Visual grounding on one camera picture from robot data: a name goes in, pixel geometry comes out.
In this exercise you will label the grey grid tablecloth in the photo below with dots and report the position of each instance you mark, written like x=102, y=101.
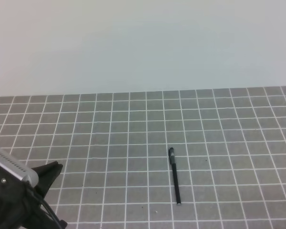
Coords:
x=229, y=146

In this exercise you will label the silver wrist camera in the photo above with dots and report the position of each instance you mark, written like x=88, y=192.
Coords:
x=18, y=169

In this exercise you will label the translucent grey pen cap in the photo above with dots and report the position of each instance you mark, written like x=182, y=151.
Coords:
x=171, y=155

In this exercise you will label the black pen silver tip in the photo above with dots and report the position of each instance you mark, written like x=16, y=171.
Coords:
x=176, y=184

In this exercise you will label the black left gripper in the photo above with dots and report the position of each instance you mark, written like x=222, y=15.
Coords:
x=22, y=205

